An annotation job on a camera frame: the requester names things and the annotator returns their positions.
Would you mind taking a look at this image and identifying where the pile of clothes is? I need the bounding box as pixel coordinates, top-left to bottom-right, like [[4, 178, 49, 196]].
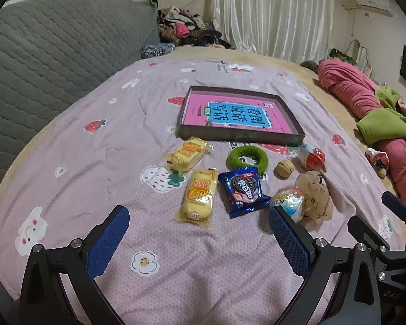
[[157, 0, 232, 50]]

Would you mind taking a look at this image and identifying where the dark printed packet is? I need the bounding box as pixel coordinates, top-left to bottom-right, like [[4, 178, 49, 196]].
[[330, 48, 352, 62]]

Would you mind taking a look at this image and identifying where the brown fuzzy cloth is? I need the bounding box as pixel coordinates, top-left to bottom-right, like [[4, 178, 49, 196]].
[[299, 60, 320, 73]]

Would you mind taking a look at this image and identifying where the shallow box with pink bottom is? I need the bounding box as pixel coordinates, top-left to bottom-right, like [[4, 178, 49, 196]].
[[178, 86, 306, 147]]

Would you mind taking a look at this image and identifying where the beige plush toy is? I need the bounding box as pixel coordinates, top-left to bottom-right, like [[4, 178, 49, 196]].
[[296, 170, 334, 220]]

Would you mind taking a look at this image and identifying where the round-topped mirror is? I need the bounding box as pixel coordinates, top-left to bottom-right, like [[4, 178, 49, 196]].
[[345, 40, 369, 68]]

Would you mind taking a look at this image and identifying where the pink quilt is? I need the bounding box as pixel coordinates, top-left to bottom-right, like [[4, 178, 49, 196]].
[[317, 59, 406, 207]]

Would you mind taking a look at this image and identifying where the green cloth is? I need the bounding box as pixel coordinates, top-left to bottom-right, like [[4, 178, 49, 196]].
[[356, 86, 406, 146]]

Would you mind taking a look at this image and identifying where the white air conditioner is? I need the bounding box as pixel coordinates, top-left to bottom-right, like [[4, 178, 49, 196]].
[[355, 0, 392, 16]]

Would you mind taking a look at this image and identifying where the blue patterned cloth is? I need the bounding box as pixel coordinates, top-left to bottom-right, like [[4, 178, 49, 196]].
[[141, 42, 176, 60]]

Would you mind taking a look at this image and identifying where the small red white doll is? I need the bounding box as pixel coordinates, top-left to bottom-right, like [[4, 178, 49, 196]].
[[365, 148, 390, 179]]

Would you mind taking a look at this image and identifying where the blue cookie packet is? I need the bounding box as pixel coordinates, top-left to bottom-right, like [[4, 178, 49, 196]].
[[218, 167, 272, 219]]

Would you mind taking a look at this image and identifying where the yellow rice cracker packet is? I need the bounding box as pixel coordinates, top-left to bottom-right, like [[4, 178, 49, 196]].
[[165, 136, 214, 173], [175, 168, 219, 226]]

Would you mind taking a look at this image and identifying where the red and white egg packet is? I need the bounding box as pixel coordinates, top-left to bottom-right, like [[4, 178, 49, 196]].
[[296, 144, 327, 172]]

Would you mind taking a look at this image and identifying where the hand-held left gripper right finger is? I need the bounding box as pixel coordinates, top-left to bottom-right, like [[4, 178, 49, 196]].
[[268, 206, 382, 325]]

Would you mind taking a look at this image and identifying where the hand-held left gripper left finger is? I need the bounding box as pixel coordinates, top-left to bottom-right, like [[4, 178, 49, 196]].
[[19, 205, 131, 325]]

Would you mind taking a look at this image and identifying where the walnut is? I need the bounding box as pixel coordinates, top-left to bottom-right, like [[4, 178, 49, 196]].
[[274, 160, 295, 179]]

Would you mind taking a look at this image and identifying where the green fuzzy ring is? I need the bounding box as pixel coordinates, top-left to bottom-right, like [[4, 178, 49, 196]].
[[227, 145, 269, 174]]

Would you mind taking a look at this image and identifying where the blue and white egg packet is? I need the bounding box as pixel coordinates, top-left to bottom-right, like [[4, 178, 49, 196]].
[[270, 186, 306, 224]]

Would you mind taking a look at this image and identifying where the purple strawberry print blanket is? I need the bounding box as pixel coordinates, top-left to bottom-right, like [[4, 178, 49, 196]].
[[0, 59, 406, 325]]

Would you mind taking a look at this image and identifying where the grey quilted headboard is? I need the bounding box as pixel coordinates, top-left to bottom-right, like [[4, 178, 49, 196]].
[[0, 0, 161, 210]]

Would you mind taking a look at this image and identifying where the white curtain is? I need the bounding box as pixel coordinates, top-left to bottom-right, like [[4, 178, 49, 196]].
[[208, 0, 335, 61]]

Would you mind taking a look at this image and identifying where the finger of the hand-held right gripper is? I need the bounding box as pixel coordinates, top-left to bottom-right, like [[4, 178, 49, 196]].
[[382, 191, 406, 226], [348, 215, 406, 261]]

